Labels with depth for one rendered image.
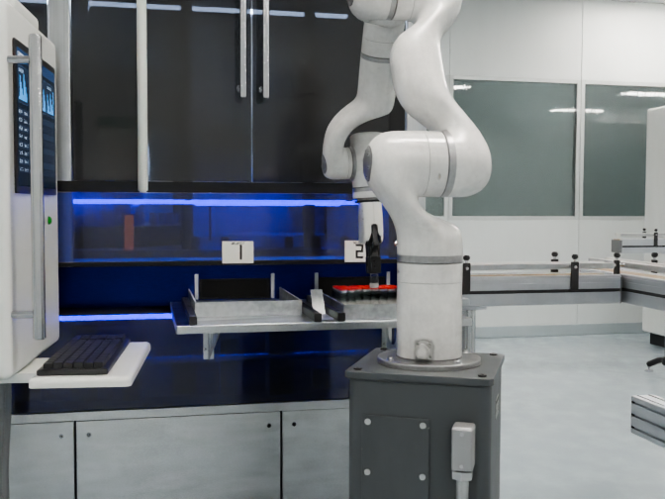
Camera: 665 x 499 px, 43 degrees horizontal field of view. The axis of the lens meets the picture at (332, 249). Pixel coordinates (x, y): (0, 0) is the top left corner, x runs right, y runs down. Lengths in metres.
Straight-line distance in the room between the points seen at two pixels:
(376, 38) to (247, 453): 1.18
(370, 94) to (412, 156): 0.47
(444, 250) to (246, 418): 1.05
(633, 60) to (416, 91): 6.66
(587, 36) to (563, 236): 1.76
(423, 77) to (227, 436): 1.21
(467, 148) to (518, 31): 6.21
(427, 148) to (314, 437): 1.15
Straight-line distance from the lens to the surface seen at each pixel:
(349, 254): 2.39
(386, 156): 1.51
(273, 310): 2.10
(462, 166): 1.54
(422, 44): 1.67
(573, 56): 7.93
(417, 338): 1.54
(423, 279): 1.53
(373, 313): 2.03
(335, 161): 1.99
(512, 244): 7.59
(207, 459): 2.43
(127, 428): 2.39
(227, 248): 2.33
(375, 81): 1.95
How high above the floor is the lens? 1.15
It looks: 3 degrees down
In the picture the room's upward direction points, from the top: straight up
